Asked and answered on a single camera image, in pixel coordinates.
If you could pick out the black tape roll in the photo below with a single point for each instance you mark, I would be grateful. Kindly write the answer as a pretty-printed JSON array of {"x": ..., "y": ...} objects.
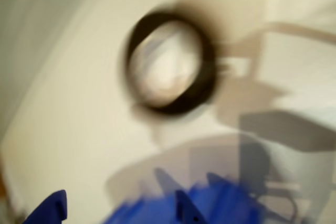
[{"x": 183, "y": 106}]

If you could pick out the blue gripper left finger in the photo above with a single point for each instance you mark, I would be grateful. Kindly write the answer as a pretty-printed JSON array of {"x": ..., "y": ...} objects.
[{"x": 52, "y": 211}]

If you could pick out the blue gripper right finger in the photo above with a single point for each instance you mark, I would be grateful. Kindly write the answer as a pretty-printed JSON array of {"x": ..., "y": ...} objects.
[{"x": 223, "y": 208}]

